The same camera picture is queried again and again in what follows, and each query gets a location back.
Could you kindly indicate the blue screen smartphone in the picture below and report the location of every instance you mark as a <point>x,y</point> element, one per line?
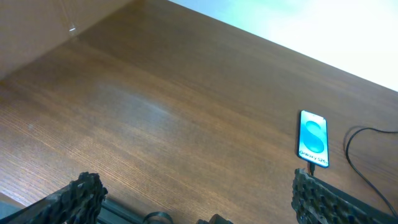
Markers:
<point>312,140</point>

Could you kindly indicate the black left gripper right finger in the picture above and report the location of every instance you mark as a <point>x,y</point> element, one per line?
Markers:
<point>315,201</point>

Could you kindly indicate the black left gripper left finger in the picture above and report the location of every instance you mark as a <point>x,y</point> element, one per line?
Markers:
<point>78,202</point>

